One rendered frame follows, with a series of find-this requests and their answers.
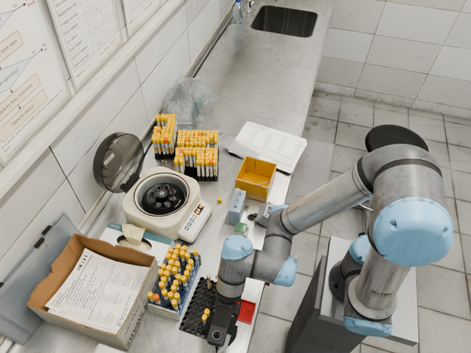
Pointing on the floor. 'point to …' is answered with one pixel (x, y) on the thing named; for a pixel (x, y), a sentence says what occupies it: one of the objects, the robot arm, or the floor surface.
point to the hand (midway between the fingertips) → (216, 351)
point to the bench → (108, 205)
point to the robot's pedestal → (313, 336)
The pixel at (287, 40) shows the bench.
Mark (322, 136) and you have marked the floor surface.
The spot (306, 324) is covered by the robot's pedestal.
